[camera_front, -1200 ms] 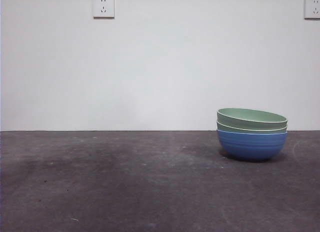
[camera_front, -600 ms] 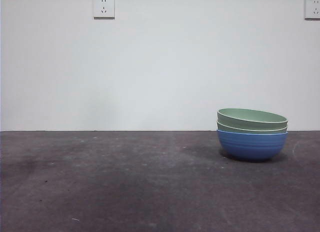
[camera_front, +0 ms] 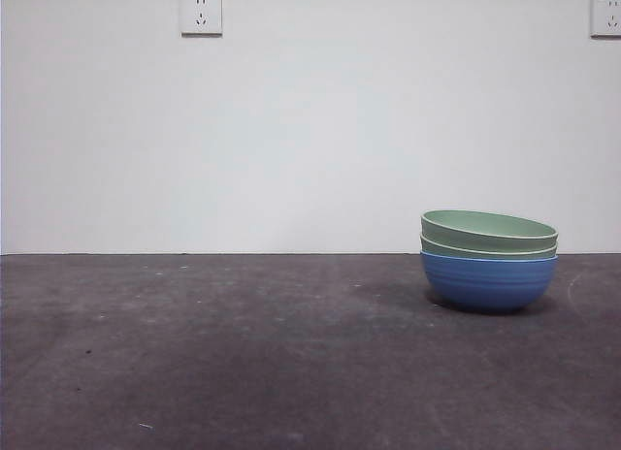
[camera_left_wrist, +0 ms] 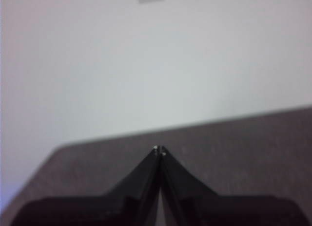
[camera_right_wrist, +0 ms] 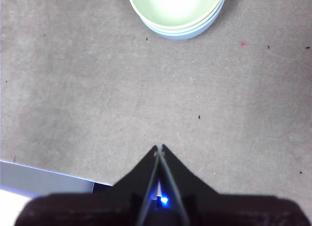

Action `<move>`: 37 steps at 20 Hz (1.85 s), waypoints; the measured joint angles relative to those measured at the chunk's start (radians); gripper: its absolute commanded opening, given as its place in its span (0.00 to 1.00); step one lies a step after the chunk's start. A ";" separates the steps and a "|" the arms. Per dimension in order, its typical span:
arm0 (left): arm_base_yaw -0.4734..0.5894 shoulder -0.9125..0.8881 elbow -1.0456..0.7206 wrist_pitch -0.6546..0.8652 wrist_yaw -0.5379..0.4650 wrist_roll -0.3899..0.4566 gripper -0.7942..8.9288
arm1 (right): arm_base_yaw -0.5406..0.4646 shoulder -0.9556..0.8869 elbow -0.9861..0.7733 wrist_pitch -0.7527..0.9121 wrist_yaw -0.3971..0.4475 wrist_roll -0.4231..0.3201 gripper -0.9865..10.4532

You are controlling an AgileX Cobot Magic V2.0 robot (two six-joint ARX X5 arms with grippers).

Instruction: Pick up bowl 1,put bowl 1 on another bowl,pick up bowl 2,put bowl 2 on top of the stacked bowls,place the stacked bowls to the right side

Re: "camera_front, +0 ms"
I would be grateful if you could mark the blue ribbed bowl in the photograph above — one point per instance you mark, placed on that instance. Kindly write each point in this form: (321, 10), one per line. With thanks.
(487, 282)

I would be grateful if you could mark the white wall socket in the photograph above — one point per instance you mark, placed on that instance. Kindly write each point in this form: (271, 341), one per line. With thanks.
(201, 13)
(606, 16)

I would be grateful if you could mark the green ribbed bowl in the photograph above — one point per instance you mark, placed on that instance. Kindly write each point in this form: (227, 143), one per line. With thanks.
(466, 232)
(485, 252)

